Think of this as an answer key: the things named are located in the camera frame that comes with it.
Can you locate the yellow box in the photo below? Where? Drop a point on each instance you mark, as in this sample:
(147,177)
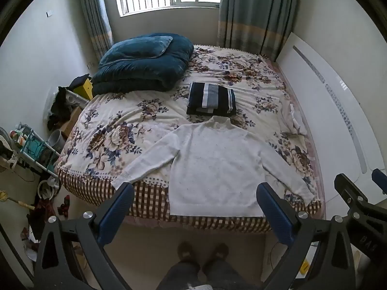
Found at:
(84,88)

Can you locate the person's leg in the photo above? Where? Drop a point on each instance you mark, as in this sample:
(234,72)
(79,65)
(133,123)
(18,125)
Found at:
(229,275)
(180,275)

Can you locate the grey-blue curtain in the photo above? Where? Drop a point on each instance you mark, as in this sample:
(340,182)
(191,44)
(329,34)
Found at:
(93,12)
(254,15)

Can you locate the dark clothes pile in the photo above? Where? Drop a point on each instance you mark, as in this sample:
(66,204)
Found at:
(60,104)

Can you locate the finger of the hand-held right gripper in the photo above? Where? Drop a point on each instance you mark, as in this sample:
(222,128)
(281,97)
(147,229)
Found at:
(344,187)
(379,179)

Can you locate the white plastic rack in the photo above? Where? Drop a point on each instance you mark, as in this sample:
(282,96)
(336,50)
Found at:
(74,98)

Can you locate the teal pillow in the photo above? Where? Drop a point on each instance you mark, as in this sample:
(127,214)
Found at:
(136,46)

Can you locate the paper scraps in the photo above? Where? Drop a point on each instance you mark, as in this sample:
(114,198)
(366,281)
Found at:
(28,244)

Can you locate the red dark cloth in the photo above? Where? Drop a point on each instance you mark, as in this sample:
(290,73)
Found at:
(42,214)

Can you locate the white knit sweater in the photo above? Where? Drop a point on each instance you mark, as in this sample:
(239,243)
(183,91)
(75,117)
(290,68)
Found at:
(211,169)

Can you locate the person's shoe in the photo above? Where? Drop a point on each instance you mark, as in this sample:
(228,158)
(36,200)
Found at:
(186,252)
(220,252)

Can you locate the person's left leg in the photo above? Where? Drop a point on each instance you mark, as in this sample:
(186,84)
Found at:
(180,275)

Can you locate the metal storage cart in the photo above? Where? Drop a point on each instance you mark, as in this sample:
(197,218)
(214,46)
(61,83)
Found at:
(33,148)

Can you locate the grey bucket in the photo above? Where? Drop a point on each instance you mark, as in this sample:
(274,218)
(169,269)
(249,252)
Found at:
(56,141)

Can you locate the cardboard box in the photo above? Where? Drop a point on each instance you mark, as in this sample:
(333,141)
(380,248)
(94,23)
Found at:
(71,122)

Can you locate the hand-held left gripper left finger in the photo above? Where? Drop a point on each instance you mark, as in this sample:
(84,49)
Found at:
(116,214)

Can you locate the bed with floral sheet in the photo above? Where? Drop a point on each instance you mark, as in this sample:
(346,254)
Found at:
(127,120)

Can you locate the teal folded comforter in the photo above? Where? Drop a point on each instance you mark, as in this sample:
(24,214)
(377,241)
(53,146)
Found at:
(145,69)

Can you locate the white crumpled cloth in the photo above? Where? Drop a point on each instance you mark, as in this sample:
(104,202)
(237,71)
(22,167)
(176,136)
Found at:
(297,120)

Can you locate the white glossy headboard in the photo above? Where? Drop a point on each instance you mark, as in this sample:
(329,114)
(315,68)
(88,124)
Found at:
(326,102)

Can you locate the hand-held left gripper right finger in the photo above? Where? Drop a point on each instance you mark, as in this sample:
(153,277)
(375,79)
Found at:
(273,214)

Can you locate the person's right leg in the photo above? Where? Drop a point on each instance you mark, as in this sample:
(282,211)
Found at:
(229,275)

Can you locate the person's right shoe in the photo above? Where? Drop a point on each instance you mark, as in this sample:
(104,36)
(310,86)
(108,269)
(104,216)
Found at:
(220,252)

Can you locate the navy striped folded sweater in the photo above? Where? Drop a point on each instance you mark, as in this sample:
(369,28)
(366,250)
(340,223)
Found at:
(208,96)

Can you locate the person's left shoe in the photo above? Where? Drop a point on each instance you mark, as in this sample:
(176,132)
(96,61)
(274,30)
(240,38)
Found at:
(186,252)

